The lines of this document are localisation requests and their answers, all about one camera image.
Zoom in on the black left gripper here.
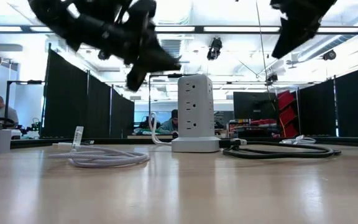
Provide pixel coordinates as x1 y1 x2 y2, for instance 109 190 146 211
113 0 182 75

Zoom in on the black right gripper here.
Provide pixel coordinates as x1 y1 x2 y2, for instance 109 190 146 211
270 0 338 60

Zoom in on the white tower power strip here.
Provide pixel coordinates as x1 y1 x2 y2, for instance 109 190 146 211
171 73 221 153

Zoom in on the white charger cable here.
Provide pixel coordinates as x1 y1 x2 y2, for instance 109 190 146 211
278 134 317 146

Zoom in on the long black charger cable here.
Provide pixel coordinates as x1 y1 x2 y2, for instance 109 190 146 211
221 138 342 161

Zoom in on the overhead light bar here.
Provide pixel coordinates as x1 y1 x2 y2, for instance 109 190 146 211
0 24 358 35

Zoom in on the person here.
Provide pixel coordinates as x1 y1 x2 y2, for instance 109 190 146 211
0 95 20 126
156 108 180 135

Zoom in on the red bin rack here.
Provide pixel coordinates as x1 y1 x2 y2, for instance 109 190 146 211
275 89 300 138

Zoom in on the black monitor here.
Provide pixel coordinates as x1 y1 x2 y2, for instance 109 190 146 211
232 91 280 121

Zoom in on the black partition curtain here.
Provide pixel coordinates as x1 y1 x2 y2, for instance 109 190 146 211
40 43 135 139
297 63 358 138

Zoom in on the shelf with coloured boxes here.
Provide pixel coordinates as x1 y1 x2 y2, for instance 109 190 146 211
227 117 280 138

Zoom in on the silver air duct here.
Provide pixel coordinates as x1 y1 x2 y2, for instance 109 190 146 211
160 34 183 60

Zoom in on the thin hanging wire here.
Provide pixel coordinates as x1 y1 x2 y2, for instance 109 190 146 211
254 0 272 91

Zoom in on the white tower strip cord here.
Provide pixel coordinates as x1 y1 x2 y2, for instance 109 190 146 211
148 111 174 146

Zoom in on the black aluminium table frame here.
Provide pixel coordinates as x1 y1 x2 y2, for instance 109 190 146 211
10 136 358 149

